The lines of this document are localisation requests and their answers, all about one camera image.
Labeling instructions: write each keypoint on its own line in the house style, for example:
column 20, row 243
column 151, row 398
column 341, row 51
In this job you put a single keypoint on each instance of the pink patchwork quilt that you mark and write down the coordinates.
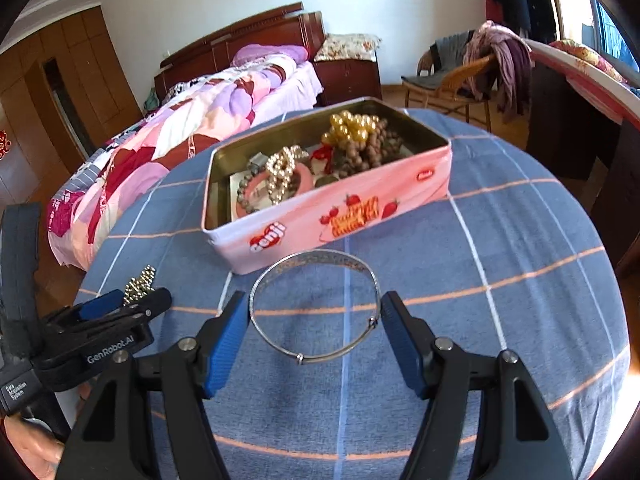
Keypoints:
column 175, row 145

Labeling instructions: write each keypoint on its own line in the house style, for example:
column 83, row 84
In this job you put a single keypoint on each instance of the bed with patchwork quilt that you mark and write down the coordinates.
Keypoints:
column 295, row 90

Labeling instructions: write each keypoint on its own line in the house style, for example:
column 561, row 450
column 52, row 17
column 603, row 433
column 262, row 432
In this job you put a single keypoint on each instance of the dark wooden desk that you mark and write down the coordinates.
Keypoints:
column 565, row 130

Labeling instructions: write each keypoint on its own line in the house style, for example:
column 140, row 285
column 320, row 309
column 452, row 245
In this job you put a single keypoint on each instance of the blue plaid tablecloth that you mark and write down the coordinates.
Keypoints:
column 500, row 240

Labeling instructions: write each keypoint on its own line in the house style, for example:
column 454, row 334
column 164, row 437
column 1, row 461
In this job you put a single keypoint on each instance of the pink and purple garments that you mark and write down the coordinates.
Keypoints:
column 505, row 60

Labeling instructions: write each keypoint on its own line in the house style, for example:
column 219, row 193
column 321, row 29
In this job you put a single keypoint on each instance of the pink tin box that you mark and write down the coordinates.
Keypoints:
column 350, row 210

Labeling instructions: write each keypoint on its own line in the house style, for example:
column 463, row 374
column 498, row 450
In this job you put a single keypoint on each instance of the person's left hand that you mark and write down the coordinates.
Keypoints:
column 30, row 450

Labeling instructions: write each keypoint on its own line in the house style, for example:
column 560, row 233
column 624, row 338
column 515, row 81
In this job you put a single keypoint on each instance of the wicker chair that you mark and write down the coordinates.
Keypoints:
column 450, row 90

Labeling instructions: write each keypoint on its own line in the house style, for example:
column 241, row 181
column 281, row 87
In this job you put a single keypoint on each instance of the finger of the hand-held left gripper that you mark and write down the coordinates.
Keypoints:
column 100, row 305
column 155, row 300

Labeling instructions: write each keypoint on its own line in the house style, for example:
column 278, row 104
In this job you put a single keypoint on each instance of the silver metal trinket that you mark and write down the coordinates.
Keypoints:
column 257, row 161

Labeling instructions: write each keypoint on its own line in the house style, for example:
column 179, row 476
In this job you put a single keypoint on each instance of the red knot ornament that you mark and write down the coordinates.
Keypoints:
column 4, row 145

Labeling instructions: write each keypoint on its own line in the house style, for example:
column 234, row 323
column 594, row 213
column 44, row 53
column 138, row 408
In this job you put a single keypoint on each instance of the dark wooden nightstand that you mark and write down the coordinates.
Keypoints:
column 350, row 82

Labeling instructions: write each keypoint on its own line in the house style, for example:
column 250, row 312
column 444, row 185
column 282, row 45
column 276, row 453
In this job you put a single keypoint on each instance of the green cloth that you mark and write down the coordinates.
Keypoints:
column 150, row 100

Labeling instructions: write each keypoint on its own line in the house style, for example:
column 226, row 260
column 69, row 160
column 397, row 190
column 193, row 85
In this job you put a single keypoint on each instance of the white paper sheet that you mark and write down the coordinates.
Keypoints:
column 232, row 200

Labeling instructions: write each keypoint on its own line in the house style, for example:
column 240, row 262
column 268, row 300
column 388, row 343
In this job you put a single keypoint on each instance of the brown wooden wardrobe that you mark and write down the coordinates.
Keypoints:
column 65, row 85

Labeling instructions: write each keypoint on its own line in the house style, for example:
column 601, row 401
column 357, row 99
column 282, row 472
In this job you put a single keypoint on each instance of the floral cushion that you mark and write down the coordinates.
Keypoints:
column 347, row 47

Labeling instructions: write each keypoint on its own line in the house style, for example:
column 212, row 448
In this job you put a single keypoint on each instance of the silver bangle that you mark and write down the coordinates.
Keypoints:
column 320, row 255

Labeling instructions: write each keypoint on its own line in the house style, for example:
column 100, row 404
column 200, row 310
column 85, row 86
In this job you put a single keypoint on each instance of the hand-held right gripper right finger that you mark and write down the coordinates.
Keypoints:
column 405, row 345

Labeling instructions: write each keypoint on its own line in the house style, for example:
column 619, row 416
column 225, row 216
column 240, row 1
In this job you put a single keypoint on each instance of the dark wooden headboard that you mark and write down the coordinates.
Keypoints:
column 210, row 50

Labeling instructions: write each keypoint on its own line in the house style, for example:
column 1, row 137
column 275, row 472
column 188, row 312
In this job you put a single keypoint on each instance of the window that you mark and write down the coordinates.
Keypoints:
column 610, row 15

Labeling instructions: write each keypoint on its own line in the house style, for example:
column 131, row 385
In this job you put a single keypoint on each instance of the purple pillow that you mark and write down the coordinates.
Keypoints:
column 270, row 54

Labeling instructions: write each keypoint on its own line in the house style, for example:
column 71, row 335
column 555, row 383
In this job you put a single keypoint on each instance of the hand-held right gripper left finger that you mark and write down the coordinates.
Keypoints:
column 227, row 345

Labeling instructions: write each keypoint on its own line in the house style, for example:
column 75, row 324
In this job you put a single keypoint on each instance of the grey garment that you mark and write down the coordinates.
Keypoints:
column 445, row 55

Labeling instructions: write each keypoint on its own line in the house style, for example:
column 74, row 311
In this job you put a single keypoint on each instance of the pink floral bedding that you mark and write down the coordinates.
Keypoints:
column 585, row 65

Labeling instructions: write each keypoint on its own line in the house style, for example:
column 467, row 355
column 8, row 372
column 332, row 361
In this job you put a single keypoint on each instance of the pink jade bangle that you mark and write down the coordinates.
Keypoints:
column 302, row 177

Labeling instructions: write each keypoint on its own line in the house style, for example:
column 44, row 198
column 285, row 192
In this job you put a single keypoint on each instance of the green jade bangle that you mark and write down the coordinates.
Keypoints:
column 327, row 180

